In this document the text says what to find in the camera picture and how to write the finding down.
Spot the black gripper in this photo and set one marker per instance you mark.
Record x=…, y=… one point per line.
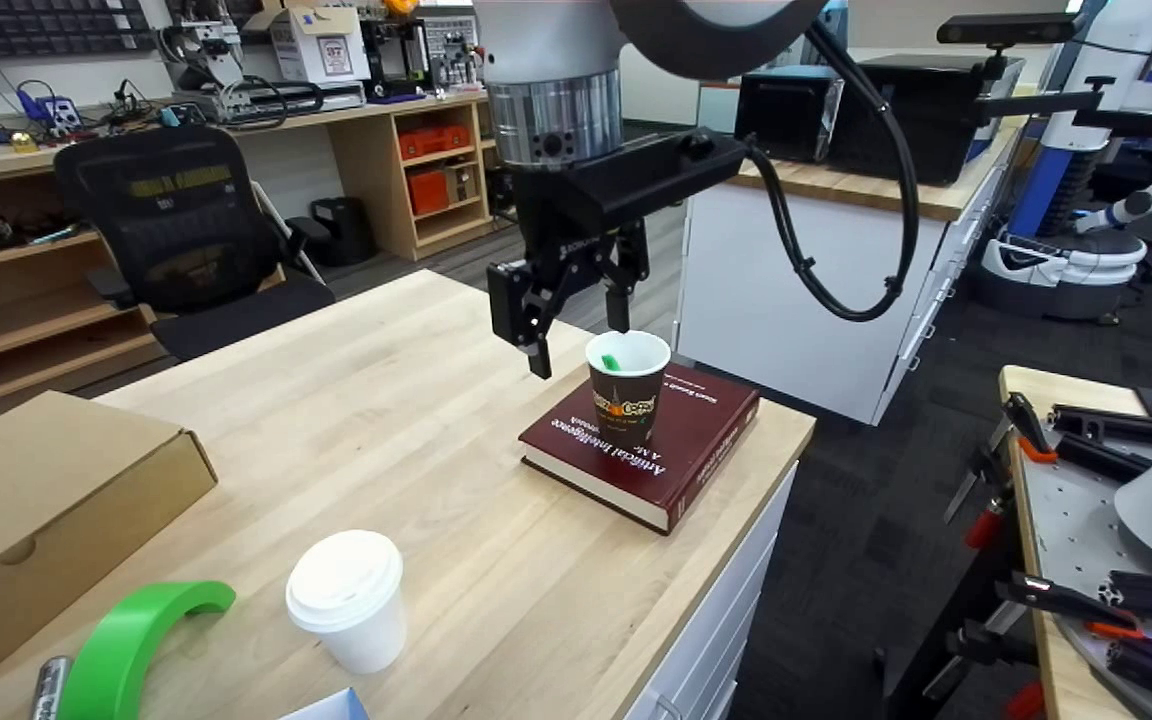
x=577, y=212

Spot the green pen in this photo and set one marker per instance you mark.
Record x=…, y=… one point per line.
x=611, y=361

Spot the brown paper coffee cup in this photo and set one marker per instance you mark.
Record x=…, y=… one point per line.
x=626, y=402

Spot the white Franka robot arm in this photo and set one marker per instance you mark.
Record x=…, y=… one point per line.
x=537, y=42

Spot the white lidded paper cup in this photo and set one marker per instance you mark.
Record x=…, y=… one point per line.
x=351, y=604

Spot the orange storage bin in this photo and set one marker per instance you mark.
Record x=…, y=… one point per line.
x=439, y=138
x=428, y=188

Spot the dark red hardcover book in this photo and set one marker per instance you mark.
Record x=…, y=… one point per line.
x=683, y=444

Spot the white cabinet with wooden top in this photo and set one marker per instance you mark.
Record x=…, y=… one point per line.
x=801, y=347

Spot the black bag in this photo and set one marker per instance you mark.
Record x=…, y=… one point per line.
x=337, y=230

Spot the small black monitor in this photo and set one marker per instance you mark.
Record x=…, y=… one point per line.
x=782, y=120

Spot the black 3D printer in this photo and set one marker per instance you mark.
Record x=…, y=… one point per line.
x=396, y=59

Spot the white carton box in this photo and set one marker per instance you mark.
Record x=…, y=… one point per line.
x=323, y=46

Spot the white table drawer base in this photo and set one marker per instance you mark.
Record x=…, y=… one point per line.
x=723, y=614

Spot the black mesh office chair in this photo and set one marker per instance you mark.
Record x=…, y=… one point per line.
x=181, y=224

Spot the black electronics stack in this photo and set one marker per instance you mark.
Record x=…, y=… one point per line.
x=222, y=81

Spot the black clamp with orange tip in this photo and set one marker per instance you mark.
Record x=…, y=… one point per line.
x=1030, y=426

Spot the white and blue mobile robot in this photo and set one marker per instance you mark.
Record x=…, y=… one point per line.
x=1060, y=262

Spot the low wooden shelf unit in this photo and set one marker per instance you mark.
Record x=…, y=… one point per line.
x=31, y=322

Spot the wooden side table with tools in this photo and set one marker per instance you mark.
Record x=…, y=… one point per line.
x=1071, y=535

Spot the green tape roll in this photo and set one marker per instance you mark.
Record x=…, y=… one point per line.
x=136, y=635

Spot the black bar clamp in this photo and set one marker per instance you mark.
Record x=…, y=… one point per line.
x=1119, y=440

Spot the flat cardboard box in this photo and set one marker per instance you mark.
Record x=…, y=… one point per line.
x=40, y=507

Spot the black pegboard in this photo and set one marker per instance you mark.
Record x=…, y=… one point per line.
x=58, y=24

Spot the grey marker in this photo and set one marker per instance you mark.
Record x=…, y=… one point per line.
x=50, y=686

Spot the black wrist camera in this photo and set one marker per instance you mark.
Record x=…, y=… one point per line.
x=699, y=163

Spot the black camera on stand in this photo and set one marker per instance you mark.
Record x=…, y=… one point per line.
x=1003, y=24

